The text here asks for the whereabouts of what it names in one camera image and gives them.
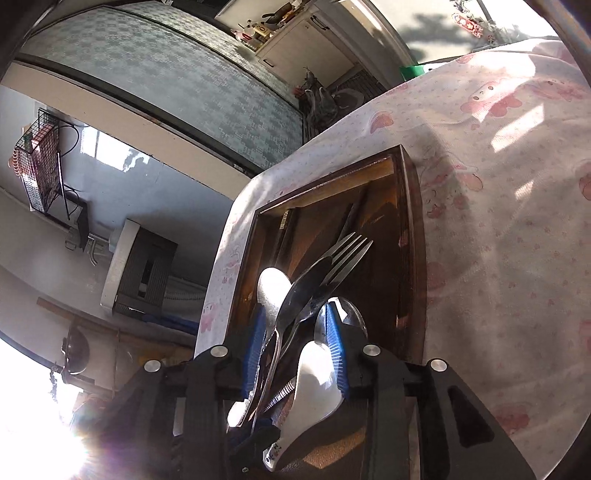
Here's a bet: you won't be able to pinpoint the metal fork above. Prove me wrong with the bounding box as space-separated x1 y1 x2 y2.
295 232 374 324

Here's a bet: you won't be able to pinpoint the white ceramic spoon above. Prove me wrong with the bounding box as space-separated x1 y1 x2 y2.
262 340 347 472

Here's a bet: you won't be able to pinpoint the green plastic item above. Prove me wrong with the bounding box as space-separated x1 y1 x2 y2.
399 62 430 84

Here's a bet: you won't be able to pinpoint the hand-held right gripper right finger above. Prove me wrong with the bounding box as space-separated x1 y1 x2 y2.
323 302 536 480

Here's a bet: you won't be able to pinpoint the patterned sliding door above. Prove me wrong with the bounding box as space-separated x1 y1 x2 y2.
14 0 305 178

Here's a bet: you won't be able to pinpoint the white kitchen cabinet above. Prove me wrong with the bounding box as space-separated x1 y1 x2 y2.
215 0 365 88

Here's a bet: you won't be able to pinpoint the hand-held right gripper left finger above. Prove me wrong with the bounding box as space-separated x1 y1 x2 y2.
92 307 269 480

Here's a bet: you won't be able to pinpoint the plastic bags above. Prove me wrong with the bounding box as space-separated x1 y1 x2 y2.
295 67 365 125

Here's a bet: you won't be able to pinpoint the pink printed tablecloth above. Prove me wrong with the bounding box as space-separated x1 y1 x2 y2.
194 37 591 480

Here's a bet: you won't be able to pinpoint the black wok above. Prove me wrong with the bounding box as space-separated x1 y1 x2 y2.
262 4 296 25

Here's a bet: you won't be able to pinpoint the cooking oil bottle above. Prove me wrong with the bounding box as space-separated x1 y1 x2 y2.
253 21 273 51

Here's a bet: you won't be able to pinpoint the wooden tray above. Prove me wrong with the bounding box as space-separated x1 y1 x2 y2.
228 144 428 367

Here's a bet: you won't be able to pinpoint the metal spoon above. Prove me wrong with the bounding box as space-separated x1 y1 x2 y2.
314 298 369 344
256 267 293 333
276 256 333 352

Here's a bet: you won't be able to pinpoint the black wire wall shelf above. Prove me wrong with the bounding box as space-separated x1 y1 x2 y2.
7 107 88 220

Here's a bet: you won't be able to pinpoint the dark wooden chopstick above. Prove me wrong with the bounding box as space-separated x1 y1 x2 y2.
276 210 294 271

